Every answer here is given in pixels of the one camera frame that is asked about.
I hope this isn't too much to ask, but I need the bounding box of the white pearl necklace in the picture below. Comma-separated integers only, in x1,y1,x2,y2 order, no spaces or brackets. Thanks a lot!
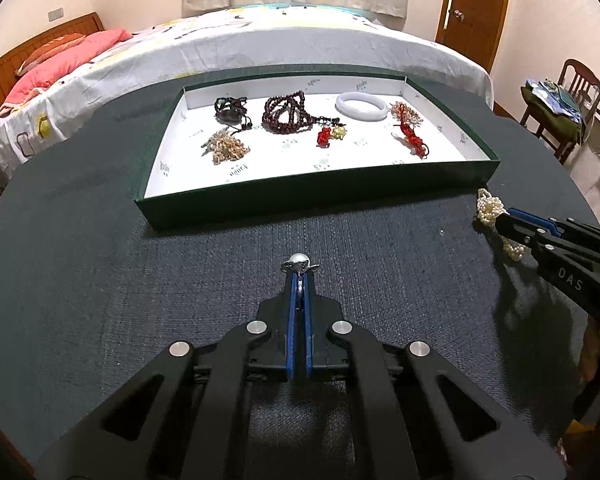
474,187,531,262

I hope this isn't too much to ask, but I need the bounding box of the silver pearl ring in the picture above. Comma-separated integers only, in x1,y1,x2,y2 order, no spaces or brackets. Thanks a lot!
280,252,322,296

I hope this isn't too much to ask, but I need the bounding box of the red tassel knot pendant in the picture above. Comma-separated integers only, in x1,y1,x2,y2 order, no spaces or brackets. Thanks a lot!
390,102,429,158

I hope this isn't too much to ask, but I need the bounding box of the white jade bangle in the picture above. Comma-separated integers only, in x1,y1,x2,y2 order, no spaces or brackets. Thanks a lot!
335,91,389,122

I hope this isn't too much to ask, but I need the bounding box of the rose gold chain jewelry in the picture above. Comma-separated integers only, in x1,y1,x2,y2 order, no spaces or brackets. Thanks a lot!
201,128,250,165

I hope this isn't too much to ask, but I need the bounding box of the dark red bead necklace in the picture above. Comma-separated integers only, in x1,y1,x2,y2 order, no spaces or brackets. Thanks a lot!
261,90,342,136

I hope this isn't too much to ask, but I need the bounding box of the black cord necklace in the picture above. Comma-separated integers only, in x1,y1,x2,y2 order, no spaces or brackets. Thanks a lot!
213,95,255,132

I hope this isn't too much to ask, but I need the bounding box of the pearl flower brooch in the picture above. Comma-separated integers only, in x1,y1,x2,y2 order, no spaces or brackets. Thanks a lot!
330,126,347,140

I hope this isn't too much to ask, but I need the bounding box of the green jewelry tray box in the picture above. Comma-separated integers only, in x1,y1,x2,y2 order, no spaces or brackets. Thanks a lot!
135,65,500,231

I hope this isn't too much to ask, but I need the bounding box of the pile of clothes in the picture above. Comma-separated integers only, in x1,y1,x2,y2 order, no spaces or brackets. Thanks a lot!
520,79,585,144

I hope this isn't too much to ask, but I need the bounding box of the wooden chair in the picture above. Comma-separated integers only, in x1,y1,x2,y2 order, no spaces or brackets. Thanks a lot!
519,58,600,164

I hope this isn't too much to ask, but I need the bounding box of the dark green table cloth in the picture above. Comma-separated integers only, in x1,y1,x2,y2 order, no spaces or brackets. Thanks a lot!
0,80,585,460

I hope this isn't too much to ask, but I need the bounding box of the brown wooden door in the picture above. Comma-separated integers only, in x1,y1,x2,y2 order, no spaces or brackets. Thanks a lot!
436,0,508,73

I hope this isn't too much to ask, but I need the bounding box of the bed with patterned sheet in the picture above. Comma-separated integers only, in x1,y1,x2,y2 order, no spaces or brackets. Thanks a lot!
0,3,496,189

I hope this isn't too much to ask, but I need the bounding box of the pink pillow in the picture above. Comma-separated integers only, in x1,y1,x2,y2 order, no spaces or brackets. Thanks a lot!
0,28,132,117

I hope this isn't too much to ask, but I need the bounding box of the brown striped pillow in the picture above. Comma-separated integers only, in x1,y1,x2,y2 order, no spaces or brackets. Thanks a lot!
15,34,86,77

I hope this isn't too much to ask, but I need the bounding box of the wooden headboard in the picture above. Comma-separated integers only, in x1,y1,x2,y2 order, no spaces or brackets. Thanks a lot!
0,12,104,106

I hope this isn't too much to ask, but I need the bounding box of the wall outlet plate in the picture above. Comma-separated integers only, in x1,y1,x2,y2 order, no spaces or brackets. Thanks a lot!
47,8,64,22

